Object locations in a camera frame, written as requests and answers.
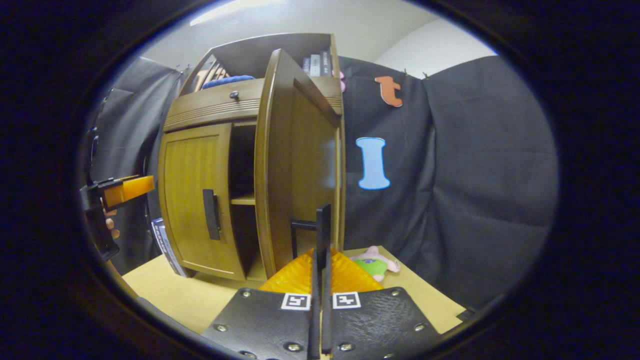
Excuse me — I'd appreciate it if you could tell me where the white standing book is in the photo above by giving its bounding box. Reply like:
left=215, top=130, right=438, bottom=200
left=151, top=217, right=187, bottom=278

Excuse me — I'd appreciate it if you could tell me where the wooden double-door shoe cabinet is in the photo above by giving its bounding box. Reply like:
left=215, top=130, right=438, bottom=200
left=159, top=33, right=346, bottom=282

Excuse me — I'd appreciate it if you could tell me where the black backdrop cloth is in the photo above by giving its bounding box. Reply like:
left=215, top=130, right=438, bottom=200
left=82, top=55, right=560, bottom=311

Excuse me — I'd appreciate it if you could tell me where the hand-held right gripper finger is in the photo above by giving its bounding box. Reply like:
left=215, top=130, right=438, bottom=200
left=320, top=247, right=443, bottom=360
left=200, top=247, right=321, bottom=360

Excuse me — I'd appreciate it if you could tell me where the blue folded cloth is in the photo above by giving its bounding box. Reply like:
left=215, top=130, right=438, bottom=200
left=201, top=75, right=256, bottom=90

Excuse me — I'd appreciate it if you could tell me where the pink and green plush toy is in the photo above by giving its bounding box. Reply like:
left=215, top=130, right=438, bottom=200
left=350, top=245, right=401, bottom=282

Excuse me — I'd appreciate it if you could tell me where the wooden drawer with black knob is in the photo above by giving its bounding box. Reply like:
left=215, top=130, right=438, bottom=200
left=164, top=75, right=344, bottom=132

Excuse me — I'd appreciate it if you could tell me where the wooden shoe cabinet door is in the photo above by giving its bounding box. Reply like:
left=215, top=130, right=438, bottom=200
left=254, top=48, right=346, bottom=281
left=159, top=122, right=247, bottom=282

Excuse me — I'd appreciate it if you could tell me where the row of leaning pale books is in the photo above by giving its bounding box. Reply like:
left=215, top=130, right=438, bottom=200
left=192, top=59, right=231, bottom=93

